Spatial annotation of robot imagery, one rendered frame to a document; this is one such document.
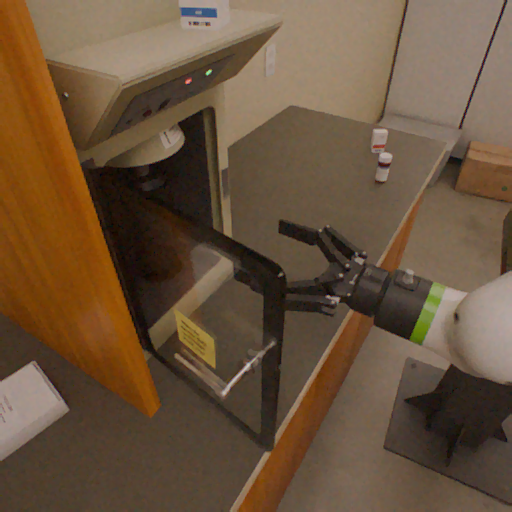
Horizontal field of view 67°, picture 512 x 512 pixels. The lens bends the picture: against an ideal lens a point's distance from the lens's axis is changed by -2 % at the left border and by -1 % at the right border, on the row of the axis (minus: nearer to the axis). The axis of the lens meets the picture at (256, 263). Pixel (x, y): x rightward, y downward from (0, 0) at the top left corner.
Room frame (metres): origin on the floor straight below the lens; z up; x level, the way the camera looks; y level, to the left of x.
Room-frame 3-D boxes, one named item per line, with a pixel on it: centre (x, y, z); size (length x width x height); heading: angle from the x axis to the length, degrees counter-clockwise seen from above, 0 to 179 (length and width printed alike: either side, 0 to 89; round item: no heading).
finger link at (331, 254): (0.49, -0.12, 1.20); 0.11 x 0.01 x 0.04; 17
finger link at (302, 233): (0.55, -0.07, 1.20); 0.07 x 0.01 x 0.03; 58
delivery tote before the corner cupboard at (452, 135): (2.91, -1.24, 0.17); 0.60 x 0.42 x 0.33; 56
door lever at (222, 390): (0.27, 0.05, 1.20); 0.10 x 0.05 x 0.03; 50
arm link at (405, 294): (0.38, -0.21, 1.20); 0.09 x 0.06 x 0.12; 148
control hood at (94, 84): (0.55, 0.09, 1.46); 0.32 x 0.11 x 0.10; 148
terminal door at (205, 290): (0.34, 0.09, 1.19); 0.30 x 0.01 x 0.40; 50
